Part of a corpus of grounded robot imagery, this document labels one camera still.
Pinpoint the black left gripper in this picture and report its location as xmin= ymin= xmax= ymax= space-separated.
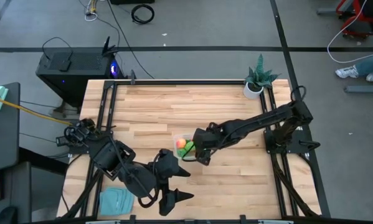
xmin=154 ymin=148 xmax=195 ymax=217

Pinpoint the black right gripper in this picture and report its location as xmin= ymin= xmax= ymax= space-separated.
xmin=192 ymin=125 xmax=222 ymax=167

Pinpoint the clear plastic tupperware container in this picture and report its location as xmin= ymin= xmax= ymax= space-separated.
xmin=172 ymin=133 xmax=203 ymax=163

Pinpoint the teal folded cloth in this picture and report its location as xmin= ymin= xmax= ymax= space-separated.
xmin=98 ymin=186 xmax=135 ymax=217

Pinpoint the green snake plant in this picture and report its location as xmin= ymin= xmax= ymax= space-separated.
xmin=244 ymin=54 xmax=281 ymax=93

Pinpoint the black computer tower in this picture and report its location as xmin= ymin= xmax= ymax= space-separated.
xmin=35 ymin=46 xmax=125 ymax=108

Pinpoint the black wifi antenna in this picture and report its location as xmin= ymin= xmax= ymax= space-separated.
xmin=101 ymin=35 xmax=119 ymax=57

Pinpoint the black computer mouse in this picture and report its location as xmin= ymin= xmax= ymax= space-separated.
xmin=0 ymin=206 xmax=19 ymax=224

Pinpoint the flat black box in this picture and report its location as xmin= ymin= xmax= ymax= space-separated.
xmin=109 ymin=0 xmax=156 ymax=5

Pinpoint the grey chair base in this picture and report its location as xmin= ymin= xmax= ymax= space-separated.
xmin=343 ymin=83 xmax=373 ymax=95

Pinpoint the black side desk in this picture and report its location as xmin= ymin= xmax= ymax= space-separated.
xmin=0 ymin=82 xmax=21 ymax=174

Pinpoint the red and black cart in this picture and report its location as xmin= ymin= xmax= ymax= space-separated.
xmin=316 ymin=0 xmax=373 ymax=40

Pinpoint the long black floor cable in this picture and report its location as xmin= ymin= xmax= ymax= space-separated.
xmin=106 ymin=0 xmax=156 ymax=80

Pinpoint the coiled black cable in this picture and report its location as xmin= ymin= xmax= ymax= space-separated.
xmin=130 ymin=3 xmax=156 ymax=26

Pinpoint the yellow cable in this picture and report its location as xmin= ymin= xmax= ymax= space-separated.
xmin=0 ymin=94 xmax=74 ymax=127

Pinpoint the small black drive with cable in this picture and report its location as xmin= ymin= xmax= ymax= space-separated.
xmin=42 ymin=37 xmax=73 ymax=73

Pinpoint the white cable bundle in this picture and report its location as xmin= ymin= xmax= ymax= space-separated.
xmin=83 ymin=0 xmax=99 ymax=22

